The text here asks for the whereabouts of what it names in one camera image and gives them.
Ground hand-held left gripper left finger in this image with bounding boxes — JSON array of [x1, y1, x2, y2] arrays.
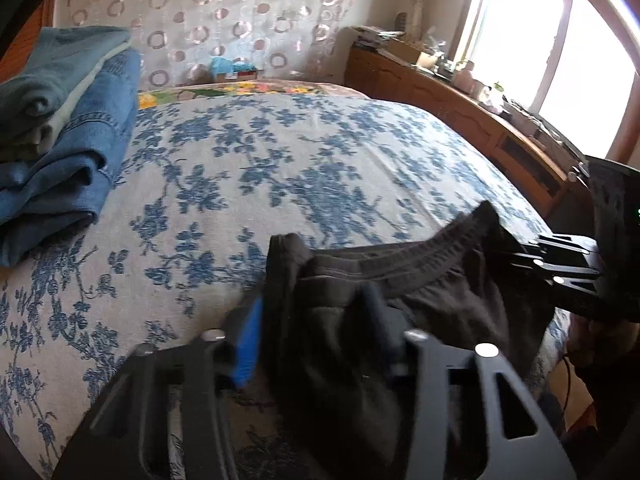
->
[[52, 297, 265, 480]]

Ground black cable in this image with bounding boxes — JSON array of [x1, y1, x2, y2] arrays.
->
[[561, 354, 575, 413]]

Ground colourful patterned quilt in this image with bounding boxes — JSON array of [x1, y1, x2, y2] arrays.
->
[[137, 80, 372, 111]]

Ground white lace curtain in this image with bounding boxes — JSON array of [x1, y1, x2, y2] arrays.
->
[[407, 0, 482, 57]]

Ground circle patterned curtain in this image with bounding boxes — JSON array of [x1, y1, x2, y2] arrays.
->
[[52, 0, 426, 92]]

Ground wooden sideboard cabinet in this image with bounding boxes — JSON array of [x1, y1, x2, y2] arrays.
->
[[345, 45, 592, 220]]

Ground teal box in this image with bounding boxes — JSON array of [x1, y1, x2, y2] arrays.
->
[[209, 56, 259, 84]]

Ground folded pale green cloth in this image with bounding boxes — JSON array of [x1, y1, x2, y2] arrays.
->
[[37, 42, 133, 155]]

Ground cardboard box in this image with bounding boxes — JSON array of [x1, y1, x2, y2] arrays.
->
[[382, 39, 437, 67]]

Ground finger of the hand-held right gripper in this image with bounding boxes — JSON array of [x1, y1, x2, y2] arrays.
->
[[537, 235, 601, 271], [510, 255, 601, 313]]

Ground blue floral bedspread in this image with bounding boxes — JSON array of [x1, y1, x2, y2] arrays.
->
[[0, 91, 572, 480]]

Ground stack of papers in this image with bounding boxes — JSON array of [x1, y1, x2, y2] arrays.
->
[[350, 26, 405, 52]]

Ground folded blue jeans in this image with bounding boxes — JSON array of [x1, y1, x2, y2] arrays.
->
[[0, 50, 144, 267]]

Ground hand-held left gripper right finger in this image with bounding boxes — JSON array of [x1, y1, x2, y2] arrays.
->
[[360, 285, 576, 480]]

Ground window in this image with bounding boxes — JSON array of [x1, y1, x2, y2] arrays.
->
[[450, 0, 640, 162]]

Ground folded teal pants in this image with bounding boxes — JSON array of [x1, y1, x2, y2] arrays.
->
[[0, 26, 132, 162]]

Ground black pants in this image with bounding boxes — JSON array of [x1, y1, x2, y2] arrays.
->
[[262, 201, 556, 480]]

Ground person's right hand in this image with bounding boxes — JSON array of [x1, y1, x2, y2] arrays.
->
[[567, 316, 640, 367]]

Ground wooden headboard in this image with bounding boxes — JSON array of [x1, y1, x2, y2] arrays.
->
[[0, 0, 57, 87]]

